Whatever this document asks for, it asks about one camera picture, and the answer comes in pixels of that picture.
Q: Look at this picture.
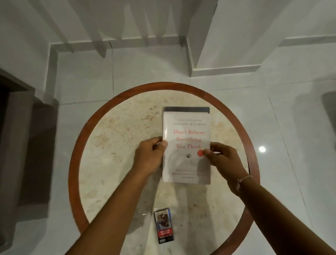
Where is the person's left hand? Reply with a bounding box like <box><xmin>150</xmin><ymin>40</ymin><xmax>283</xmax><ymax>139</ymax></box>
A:
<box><xmin>132</xmin><ymin>137</ymin><xmax>168</xmax><ymax>176</ymax></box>

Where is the person's right hand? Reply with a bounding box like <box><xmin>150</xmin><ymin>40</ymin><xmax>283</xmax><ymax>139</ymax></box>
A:
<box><xmin>203</xmin><ymin>142</ymin><xmax>250</xmax><ymax>194</ymax></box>

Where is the white paperback book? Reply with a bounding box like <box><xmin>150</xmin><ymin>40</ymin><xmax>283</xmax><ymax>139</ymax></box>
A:
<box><xmin>162</xmin><ymin>111</ymin><xmax>211</xmax><ymax>185</ymax></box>

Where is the person's right forearm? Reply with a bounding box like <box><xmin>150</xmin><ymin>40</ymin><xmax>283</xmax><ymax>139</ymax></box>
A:
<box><xmin>234</xmin><ymin>175</ymin><xmax>336</xmax><ymax>255</ymax></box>

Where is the person's left forearm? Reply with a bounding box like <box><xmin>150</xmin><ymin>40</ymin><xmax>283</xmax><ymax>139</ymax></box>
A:
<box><xmin>66</xmin><ymin>168</ymin><xmax>158</xmax><ymax>255</ymax></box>

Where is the dark grey book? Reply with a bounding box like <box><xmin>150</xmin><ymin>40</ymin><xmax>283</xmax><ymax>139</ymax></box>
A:
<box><xmin>163</xmin><ymin>106</ymin><xmax>211</xmax><ymax>114</ymax></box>

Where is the round table with wooden rim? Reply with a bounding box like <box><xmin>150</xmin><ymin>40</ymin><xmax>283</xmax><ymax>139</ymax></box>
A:
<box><xmin>68</xmin><ymin>82</ymin><xmax>260</xmax><ymax>255</ymax></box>

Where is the blue cigarette pack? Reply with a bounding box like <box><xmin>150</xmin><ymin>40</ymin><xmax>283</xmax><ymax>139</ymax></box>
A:
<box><xmin>153</xmin><ymin>208</ymin><xmax>175</xmax><ymax>245</ymax></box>

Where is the dark wooden cabinet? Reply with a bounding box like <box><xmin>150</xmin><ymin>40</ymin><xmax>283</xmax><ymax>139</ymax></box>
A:
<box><xmin>0</xmin><ymin>68</ymin><xmax>59</xmax><ymax>253</ymax></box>

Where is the white string bracelet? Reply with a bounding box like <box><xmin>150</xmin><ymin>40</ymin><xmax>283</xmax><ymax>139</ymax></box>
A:
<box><xmin>236</xmin><ymin>175</ymin><xmax>253</xmax><ymax>191</ymax></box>

